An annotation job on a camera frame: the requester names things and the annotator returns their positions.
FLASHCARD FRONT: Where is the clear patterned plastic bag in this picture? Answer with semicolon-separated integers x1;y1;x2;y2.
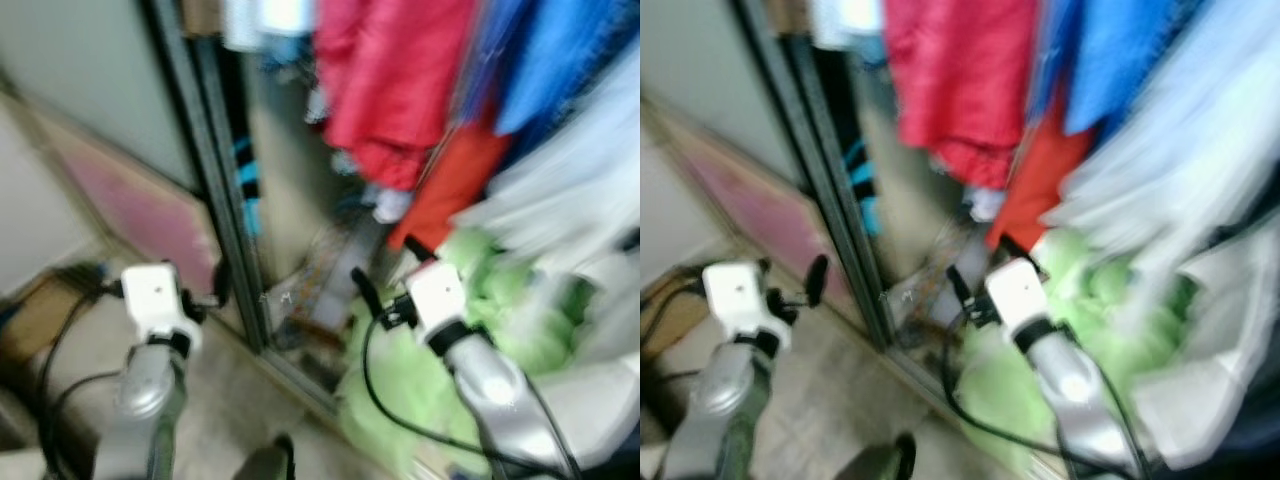
885;225;986;346
270;215;386;351

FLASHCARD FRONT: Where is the small white garment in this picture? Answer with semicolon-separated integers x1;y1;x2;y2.
968;188;1006;223
372;188;413;225

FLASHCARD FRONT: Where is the orange garment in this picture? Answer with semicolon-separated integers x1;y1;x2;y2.
388;110;511;251
985;95;1096;251

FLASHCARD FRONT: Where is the light green cloth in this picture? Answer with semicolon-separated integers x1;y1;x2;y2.
950;228;1201;471
335;228;591;476

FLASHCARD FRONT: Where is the pink framed board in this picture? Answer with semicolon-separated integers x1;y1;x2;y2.
30;105;226;296
665;125;821;296

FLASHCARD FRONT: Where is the black blue striped garment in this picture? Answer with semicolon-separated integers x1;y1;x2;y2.
835;100;886;241
215;45;266;241

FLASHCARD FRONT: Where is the dark framed wardrobe door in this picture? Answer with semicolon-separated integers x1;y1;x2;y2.
140;0;346;406
735;0;961;401

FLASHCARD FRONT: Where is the brown cardboard box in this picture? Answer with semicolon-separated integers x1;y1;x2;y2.
640;270;706;351
0;275;96;366

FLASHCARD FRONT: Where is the pale white hanging garment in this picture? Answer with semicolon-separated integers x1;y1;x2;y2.
455;50;641;276
1040;30;1280;291

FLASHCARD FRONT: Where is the red jacket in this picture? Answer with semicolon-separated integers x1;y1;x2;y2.
315;0;491;191
882;0;1046;191

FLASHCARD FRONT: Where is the grey left robot leg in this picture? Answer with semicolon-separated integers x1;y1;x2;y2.
235;433;298;480
835;433;916;480

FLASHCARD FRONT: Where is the white light blue garment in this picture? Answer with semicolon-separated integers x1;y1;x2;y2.
222;0;319;63
808;0;886;51

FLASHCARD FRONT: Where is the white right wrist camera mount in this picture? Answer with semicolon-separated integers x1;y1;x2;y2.
405;262;471;341
985;258;1051;339

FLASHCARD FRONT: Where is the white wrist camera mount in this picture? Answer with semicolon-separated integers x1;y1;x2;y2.
405;262;471;341
985;258;1051;339
120;262;201;346
702;260;786;341

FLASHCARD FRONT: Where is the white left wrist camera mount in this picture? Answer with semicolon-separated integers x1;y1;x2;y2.
702;260;786;341
120;262;201;346

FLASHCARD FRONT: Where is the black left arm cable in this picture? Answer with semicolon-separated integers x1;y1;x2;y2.
640;282;713;393
35;280;126;480

